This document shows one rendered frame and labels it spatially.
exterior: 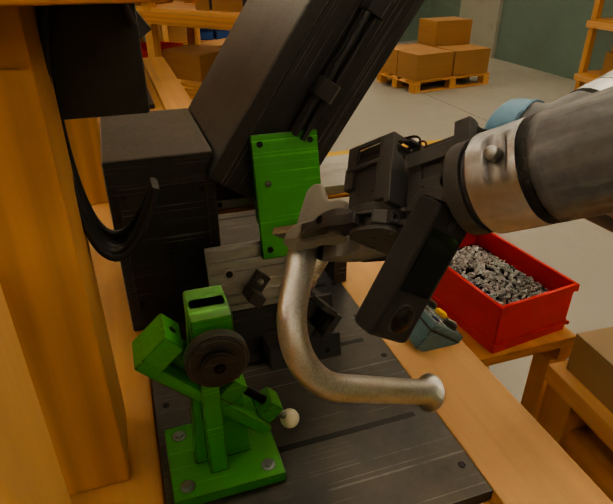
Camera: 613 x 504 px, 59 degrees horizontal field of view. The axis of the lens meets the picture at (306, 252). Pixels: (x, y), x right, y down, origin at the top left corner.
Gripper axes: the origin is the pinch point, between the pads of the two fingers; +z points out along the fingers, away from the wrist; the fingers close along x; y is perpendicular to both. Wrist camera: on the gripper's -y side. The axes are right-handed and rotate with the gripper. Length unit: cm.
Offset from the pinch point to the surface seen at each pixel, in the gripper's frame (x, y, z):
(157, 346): 5.1, -10.0, 18.5
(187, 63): -93, 208, 274
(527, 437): -49, -14, 3
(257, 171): -11.2, 21.8, 29.4
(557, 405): -73, -8, 10
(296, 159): -16.3, 25.2, 26.1
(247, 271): -17.1, 7.2, 36.9
